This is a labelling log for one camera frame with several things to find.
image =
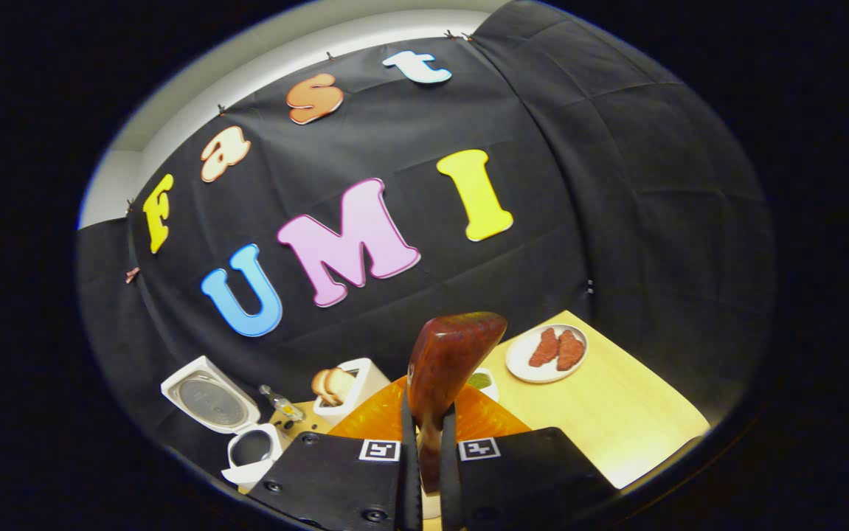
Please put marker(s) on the white divided grain dish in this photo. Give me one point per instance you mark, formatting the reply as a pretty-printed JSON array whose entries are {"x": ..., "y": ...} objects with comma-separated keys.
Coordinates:
[{"x": 484, "y": 382}]

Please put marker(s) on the brown wooden spoon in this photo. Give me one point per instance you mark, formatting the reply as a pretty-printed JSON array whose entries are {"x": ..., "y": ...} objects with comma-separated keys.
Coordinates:
[{"x": 446, "y": 361}]

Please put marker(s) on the small glass bottle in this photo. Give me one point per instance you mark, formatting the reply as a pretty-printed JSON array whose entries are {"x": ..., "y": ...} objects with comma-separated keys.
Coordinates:
[{"x": 284, "y": 405}]

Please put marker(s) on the copper clip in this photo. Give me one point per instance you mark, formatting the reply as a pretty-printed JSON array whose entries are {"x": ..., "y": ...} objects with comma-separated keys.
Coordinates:
[{"x": 132, "y": 275}]

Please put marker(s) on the toasted bread slice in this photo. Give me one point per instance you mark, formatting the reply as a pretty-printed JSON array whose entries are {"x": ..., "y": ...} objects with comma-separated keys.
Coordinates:
[
  {"x": 321, "y": 385},
  {"x": 341, "y": 382}
]

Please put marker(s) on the white toaster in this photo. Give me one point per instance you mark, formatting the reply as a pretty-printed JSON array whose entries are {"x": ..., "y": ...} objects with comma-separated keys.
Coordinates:
[{"x": 372, "y": 376}]

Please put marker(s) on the white round plate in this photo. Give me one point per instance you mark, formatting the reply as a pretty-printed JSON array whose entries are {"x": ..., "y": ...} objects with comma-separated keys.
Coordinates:
[{"x": 520, "y": 358}]

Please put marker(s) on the white rice cooker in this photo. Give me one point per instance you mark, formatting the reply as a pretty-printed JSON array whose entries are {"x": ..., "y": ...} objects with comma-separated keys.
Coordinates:
[{"x": 210, "y": 402}]

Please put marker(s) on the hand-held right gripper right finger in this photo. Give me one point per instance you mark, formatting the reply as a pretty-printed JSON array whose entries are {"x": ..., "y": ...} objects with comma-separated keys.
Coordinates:
[{"x": 448, "y": 479}]

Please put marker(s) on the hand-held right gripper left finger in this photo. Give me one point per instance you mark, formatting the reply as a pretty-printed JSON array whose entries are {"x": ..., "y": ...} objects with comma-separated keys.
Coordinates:
[{"x": 411, "y": 479}]

